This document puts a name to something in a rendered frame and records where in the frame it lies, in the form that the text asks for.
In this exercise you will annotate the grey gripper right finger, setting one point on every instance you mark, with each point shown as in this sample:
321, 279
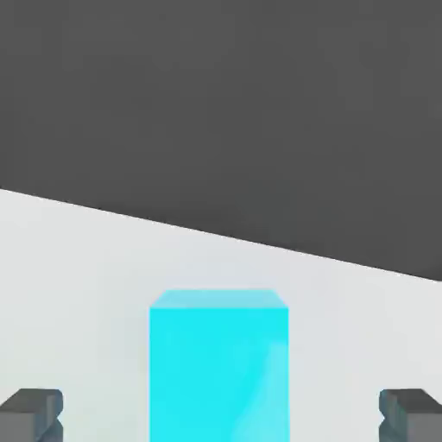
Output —
414, 414

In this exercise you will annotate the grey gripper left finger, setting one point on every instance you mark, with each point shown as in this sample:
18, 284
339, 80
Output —
27, 414

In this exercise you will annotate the small cyan cube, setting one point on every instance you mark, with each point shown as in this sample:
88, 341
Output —
219, 373

